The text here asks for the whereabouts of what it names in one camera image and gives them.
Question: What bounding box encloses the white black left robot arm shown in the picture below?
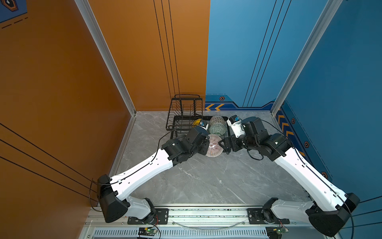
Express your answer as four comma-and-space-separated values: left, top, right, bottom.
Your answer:
96, 126, 209, 224

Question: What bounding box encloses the yellow bowl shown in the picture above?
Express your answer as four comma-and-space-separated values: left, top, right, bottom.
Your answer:
192, 119, 202, 127

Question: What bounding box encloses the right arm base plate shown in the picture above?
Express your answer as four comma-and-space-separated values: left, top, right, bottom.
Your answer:
247, 208, 290, 225

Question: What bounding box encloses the aluminium corner post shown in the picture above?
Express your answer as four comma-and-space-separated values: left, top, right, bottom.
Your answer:
74, 0, 136, 117
270, 0, 343, 116

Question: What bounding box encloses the aluminium corner post right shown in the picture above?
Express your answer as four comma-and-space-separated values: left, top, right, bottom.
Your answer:
270, 0, 343, 116

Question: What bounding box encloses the black white patterned bowl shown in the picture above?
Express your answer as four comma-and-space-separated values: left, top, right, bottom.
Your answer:
210, 116, 225, 125

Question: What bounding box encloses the green circuit board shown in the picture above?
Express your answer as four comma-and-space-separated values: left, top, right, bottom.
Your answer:
266, 227, 289, 239
138, 227, 158, 238

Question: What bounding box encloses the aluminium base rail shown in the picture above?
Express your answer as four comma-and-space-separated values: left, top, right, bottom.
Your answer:
79, 204, 326, 239

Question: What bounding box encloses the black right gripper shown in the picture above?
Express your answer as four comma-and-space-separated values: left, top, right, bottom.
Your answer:
217, 132, 258, 152

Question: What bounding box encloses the black wire dish rack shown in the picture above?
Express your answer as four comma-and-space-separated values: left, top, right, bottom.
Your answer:
166, 94, 231, 139

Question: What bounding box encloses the green white patterned bowl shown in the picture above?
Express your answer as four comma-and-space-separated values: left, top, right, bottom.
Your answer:
209, 122, 227, 136

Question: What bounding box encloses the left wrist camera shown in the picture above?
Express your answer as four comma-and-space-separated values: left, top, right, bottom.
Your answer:
199, 119, 209, 130

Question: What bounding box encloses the aluminium corner post left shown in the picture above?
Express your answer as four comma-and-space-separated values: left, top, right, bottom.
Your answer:
74, 0, 136, 117

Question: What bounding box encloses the left green circuit board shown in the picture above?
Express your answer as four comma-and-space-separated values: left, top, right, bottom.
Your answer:
138, 227, 158, 238

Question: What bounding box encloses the pink striped bowl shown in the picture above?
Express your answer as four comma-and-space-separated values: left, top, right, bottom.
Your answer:
206, 134, 223, 158

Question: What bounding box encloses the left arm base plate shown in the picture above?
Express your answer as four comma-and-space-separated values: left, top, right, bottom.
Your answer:
127, 208, 169, 226

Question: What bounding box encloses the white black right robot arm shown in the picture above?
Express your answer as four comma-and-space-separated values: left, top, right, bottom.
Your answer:
223, 115, 360, 238

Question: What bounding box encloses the right green circuit board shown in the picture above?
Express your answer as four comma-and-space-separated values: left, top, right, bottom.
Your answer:
266, 227, 289, 239

